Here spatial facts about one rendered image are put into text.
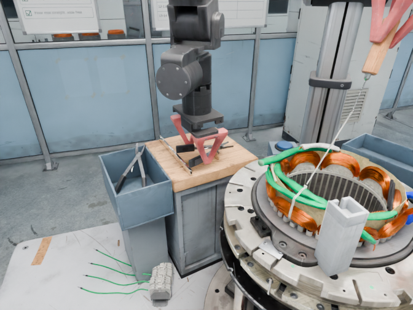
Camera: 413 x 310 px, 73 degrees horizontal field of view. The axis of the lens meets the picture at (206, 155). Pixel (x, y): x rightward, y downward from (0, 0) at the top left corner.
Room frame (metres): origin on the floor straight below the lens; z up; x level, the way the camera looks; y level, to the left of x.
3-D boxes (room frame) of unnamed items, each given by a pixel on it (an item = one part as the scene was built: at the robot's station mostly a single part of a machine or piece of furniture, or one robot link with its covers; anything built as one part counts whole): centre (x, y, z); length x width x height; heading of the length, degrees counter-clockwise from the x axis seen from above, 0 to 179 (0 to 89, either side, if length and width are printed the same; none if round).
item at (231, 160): (0.57, 0.02, 1.05); 0.20 x 0.19 x 0.02; 118
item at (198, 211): (0.56, 0.02, 0.91); 0.19 x 0.19 x 0.26; 28
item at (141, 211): (0.49, 0.15, 0.92); 0.17 x 0.11 x 0.28; 28
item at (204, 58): (0.51, 0.02, 1.26); 0.07 x 0.06 x 0.07; 160
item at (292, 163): (0.41, -0.17, 1.12); 0.06 x 0.02 x 0.04; 109
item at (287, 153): (0.39, -0.14, 1.15); 0.15 x 0.04 x 0.02; 109
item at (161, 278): (0.42, 0.10, 0.80); 0.10 x 0.05 x 0.04; 1
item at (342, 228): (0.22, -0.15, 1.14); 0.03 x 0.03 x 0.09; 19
